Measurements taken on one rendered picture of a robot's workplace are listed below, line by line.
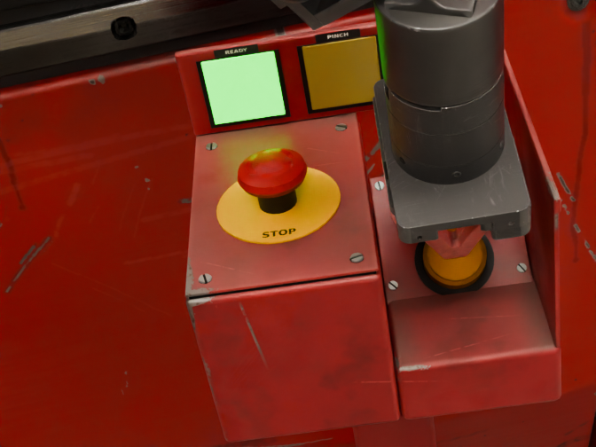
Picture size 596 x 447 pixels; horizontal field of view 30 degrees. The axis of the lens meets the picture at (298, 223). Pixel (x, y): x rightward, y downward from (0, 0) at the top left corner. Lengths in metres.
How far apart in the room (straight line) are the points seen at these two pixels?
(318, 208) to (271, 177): 0.04
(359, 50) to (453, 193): 0.16
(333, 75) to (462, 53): 0.21
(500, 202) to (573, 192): 0.45
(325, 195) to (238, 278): 0.08
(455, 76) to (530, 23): 0.39
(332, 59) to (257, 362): 0.19
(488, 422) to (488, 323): 0.52
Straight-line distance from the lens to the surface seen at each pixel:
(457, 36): 0.48
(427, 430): 0.75
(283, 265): 0.60
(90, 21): 0.82
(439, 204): 0.55
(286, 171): 0.61
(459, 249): 0.64
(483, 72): 0.51
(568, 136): 0.96
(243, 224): 0.63
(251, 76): 0.69
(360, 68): 0.69
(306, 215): 0.62
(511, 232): 0.56
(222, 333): 0.61
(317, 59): 0.68
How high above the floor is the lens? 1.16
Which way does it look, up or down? 37 degrees down
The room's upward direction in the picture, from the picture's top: 11 degrees counter-clockwise
